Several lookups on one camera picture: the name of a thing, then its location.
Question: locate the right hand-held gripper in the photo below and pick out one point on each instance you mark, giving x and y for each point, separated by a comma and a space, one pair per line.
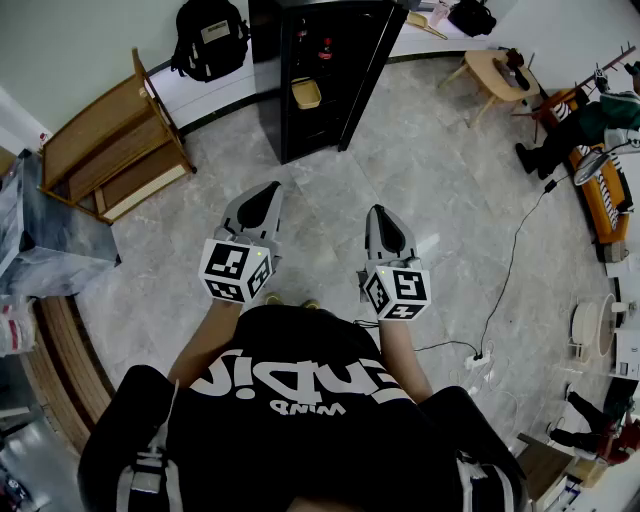
400, 290

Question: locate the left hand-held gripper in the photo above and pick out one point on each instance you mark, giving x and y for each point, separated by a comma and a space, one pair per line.
235, 270

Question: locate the person's right forearm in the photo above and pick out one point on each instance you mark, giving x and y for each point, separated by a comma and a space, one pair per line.
400, 350

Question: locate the person's left forearm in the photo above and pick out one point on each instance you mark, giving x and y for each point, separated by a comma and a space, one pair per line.
205, 340

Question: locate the black fridge door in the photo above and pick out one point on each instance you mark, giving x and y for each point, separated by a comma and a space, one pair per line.
372, 75

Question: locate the person's yellow shoe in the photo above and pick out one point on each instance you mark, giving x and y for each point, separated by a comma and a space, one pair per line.
273, 300
311, 304

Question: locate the yellow plastic basket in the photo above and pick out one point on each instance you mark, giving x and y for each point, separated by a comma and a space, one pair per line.
306, 95

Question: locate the white power strip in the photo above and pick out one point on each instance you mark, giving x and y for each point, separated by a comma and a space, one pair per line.
477, 361

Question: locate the wooden shelf unit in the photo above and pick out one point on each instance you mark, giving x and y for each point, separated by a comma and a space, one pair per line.
100, 140

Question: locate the black backpack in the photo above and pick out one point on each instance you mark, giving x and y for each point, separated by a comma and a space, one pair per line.
210, 40

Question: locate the round wooden side table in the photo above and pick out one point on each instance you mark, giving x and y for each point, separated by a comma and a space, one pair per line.
487, 70

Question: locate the grey stone-pattern table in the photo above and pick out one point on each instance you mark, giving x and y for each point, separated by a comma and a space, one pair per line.
55, 240

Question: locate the black flat object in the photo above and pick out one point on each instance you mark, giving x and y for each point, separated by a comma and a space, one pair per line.
522, 79

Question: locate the orange sofa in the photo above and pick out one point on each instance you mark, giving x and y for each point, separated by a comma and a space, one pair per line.
607, 220

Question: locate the dark brown pouch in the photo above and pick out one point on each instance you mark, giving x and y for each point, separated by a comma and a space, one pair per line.
514, 57

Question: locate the beige dustpan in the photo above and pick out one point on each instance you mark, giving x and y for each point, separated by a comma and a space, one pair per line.
417, 20

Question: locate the person's black t-shirt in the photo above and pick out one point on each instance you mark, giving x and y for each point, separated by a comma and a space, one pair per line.
300, 450

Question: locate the white round drum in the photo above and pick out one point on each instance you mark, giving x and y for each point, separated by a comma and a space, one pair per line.
607, 325

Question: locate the pink box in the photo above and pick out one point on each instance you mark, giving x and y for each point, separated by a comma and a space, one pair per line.
441, 11

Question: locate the black bag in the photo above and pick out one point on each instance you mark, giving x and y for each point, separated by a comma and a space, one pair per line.
472, 17

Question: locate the curved wooden panel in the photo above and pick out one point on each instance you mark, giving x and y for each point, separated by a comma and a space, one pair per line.
65, 360

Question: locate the white appliance box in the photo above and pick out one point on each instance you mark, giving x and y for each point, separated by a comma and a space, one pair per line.
627, 350

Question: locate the white bag with red print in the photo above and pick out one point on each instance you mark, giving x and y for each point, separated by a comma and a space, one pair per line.
15, 330

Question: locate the brown wooden board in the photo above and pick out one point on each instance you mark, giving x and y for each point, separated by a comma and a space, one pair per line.
547, 467

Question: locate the wooden coat rack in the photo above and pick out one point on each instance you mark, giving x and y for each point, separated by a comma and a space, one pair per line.
615, 62

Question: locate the cardboard box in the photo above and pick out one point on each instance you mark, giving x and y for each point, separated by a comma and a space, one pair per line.
590, 472

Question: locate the metal rack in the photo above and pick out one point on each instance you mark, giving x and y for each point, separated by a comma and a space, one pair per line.
30, 450

